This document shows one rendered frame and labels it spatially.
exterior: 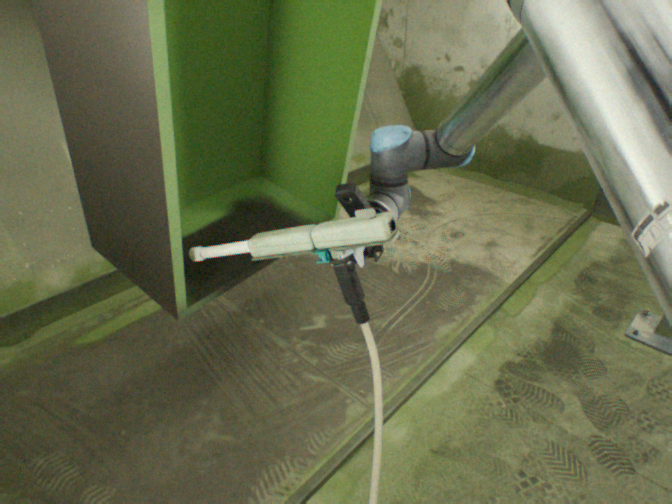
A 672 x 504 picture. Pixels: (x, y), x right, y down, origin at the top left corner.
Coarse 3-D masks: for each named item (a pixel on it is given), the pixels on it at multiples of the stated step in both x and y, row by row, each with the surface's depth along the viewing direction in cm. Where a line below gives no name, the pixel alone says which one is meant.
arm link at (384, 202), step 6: (366, 198) 101; (372, 198) 99; (378, 198) 99; (384, 198) 100; (390, 198) 101; (372, 204) 99; (378, 204) 98; (384, 204) 98; (390, 204) 99; (384, 210) 98; (390, 210) 98; (396, 210) 101; (396, 216) 101
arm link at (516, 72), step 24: (504, 48) 74; (528, 48) 67; (504, 72) 73; (528, 72) 70; (480, 96) 81; (504, 96) 77; (456, 120) 90; (480, 120) 85; (432, 144) 101; (456, 144) 95; (432, 168) 105
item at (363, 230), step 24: (360, 216) 78; (384, 216) 76; (264, 240) 87; (288, 240) 85; (312, 240) 83; (336, 240) 80; (360, 240) 78; (384, 240) 76; (336, 264) 84; (360, 288) 86; (360, 312) 87
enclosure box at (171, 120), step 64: (64, 0) 73; (128, 0) 63; (192, 0) 104; (256, 0) 118; (320, 0) 112; (64, 64) 82; (128, 64) 70; (192, 64) 112; (256, 64) 129; (320, 64) 120; (64, 128) 94; (128, 128) 78; (192, 128) 122; (256, 128) 142; (320, 128) 130; (128, 192) 89; (192, 192) 134; (256, 192) 147; (320, 192) 141; (128, 256) 103
